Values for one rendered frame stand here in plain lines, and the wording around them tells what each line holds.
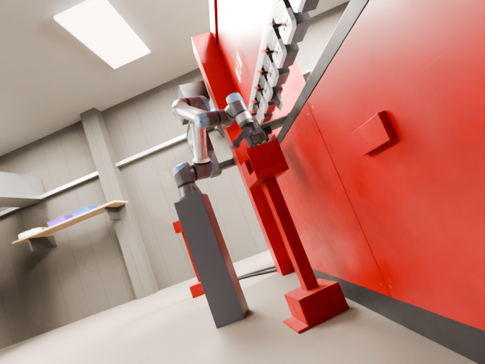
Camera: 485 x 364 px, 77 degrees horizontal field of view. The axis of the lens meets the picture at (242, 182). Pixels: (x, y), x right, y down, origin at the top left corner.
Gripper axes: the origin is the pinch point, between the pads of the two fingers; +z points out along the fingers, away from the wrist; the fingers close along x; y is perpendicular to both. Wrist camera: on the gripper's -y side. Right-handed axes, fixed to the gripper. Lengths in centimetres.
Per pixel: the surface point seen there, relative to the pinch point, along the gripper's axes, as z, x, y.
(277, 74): -41, 8, 33
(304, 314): 67, -5, -14
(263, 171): 5.3, -4.8, -2.6
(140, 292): 51, 425, -139
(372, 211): 36, -50, 7
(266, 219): 28, 118, 25
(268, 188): 13.0, 2.2, -1.4
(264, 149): -3.6, -4.8, 2.6
